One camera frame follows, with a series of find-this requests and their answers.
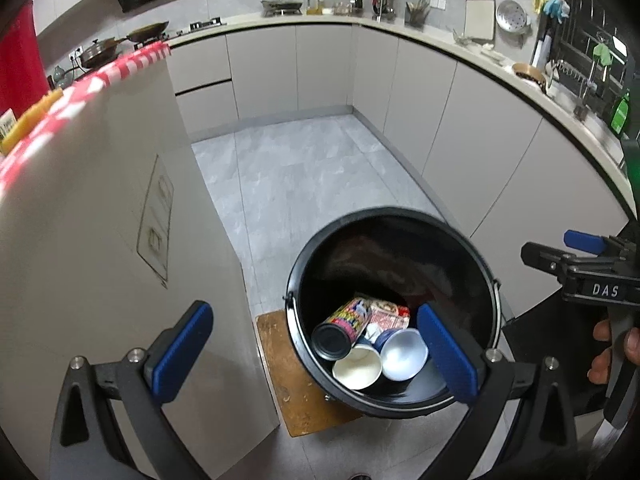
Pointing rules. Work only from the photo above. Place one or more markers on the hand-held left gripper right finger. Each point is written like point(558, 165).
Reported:
point(447, 355)

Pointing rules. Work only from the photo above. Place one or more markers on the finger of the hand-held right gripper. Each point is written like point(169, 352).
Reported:
point(545, 256)
point(585, 241)

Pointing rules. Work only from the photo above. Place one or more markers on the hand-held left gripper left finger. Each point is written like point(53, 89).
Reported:
point(180, 350)

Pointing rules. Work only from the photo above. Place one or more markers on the blue paper bowl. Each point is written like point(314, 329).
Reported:
point(405, 355)

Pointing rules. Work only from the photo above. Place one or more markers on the red and white carton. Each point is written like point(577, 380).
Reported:
point(390, 314)

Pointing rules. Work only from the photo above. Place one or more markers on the blue paper cup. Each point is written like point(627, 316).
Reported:
point(357, 367)

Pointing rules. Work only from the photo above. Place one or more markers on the black spray can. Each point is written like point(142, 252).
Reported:
point(340, 330)

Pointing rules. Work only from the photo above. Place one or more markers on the black bucket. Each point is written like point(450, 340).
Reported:
point(390, 250)

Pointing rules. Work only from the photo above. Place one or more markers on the yellow sponge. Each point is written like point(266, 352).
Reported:
point(30, 117)

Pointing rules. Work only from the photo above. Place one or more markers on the person's right hand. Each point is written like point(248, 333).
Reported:
point(601, 355)

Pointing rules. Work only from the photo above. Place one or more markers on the wooden stool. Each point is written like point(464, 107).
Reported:
point(290, 385)

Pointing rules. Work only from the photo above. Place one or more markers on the green dish soap bottle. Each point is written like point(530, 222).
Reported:
point(621, 115)

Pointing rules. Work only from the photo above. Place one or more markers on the steel faucet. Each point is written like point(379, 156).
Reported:
point(585, 95)

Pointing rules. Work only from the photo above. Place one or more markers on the lower kitchen cabinets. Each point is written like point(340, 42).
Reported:
point(450, 120)

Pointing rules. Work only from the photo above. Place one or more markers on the brown bowl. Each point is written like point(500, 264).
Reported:
point(529, 74)

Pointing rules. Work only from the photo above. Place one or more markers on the green hanging cloth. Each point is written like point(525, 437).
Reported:
point(602, 54)

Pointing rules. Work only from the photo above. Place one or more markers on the plastic wrap roll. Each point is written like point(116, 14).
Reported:
point(541, 52)

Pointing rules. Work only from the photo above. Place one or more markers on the window with bars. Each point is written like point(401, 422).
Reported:
point(590, 15)

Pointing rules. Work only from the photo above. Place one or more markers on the blue rubber gloves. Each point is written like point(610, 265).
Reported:
point(556, 9)

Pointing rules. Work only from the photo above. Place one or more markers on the round steel steamer plate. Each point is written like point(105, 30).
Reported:
point(512, 17)

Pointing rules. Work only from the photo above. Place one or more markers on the yellow hanging cloth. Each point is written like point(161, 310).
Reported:
point(538, 0)

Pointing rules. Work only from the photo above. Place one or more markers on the white cutting board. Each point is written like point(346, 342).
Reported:
point(480, 17)

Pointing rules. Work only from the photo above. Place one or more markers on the black utensil holder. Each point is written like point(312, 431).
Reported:
point(416, 16)

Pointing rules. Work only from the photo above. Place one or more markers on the red checked tablecloth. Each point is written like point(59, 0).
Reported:
point(75, 95)

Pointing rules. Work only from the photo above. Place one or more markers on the green ceramic vase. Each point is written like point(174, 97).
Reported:
point(60, 77)

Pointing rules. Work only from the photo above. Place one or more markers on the frying pan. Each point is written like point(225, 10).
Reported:
point(100, 52)

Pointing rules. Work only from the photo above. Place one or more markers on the wok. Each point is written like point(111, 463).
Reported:
point(147, 32)

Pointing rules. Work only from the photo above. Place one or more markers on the red thermos flask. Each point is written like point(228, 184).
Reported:
point(20, 60)

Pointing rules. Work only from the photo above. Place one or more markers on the oil bottles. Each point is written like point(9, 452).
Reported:
point(315, 5)

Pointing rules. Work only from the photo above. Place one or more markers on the steel pot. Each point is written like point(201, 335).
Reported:
point(282, 6)

